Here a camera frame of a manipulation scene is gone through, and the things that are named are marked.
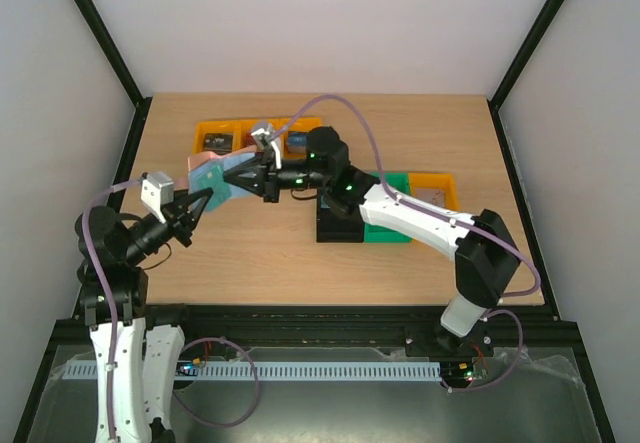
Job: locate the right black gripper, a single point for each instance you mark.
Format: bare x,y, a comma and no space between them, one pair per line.
270,178

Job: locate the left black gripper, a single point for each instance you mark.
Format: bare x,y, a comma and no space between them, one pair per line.
179,213

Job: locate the pink card holder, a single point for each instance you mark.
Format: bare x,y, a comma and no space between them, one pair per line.
229,161

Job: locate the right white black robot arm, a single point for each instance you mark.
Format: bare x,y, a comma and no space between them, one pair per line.
481,248

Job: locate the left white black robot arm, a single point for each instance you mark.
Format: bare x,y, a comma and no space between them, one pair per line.
136,354

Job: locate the red card stack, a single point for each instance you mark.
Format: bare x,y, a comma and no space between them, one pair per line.
249,142

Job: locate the black card stack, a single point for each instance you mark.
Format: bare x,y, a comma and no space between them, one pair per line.
219,143

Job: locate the blue card stack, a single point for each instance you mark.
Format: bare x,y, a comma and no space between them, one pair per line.
296,142

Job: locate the pink card in bin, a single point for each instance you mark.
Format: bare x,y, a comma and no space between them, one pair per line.
433,196

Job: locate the yellow bin middle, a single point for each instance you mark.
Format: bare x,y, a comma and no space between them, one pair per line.
249,125

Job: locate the yellow bin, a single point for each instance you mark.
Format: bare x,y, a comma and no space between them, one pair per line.
304,124
444,181
215,126
249,125

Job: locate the yellow bin left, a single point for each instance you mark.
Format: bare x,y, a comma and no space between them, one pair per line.
215,126

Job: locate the black bin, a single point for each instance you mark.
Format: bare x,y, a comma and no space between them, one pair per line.
332,229

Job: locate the green bin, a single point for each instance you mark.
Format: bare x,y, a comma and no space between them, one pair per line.
379,234

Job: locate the yellow bin far right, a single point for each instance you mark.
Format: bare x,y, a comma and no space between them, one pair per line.
444,181

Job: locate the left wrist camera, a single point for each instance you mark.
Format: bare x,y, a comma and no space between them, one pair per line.
157,190

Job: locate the white slotted cable duct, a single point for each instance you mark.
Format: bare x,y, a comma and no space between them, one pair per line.
314,371

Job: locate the left black frame post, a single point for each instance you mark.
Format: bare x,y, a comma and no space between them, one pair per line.
107,44

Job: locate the black frame post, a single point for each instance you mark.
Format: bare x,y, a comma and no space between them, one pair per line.
533,38
107,44

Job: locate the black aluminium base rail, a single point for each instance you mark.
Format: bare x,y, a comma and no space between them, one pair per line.
415,328

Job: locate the right black frame post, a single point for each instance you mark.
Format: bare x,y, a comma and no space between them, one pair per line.
533,38

